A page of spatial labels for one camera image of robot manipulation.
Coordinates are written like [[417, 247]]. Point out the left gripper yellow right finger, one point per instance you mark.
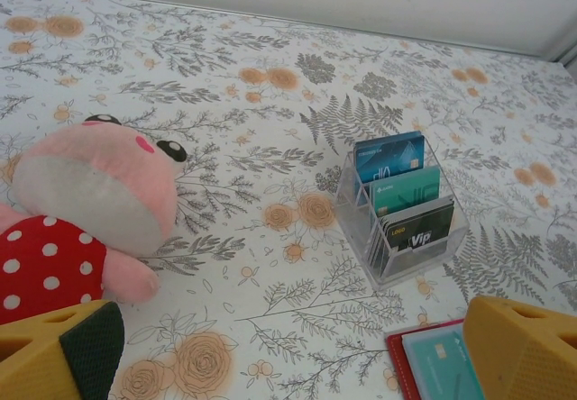
[[532, 355]]

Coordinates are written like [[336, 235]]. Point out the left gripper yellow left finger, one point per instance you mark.
[[40, 359]]

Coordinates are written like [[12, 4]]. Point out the red card holder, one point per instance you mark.
[[396, 355]]

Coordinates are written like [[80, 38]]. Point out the teal credit card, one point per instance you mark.
[[437, 364], [405, 193]]

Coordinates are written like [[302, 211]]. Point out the clear acrylic card organizer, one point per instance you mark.
[[405, 274]]

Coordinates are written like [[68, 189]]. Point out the black VIP credit card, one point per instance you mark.
[[419, 233]]

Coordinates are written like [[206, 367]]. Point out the blue VIP credit card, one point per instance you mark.
[[387, 157]]

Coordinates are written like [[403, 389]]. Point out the pink plush toy red dress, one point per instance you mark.
[[90, 193]]

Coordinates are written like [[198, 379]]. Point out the floral patterned table mat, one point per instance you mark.
[[225, 80]]

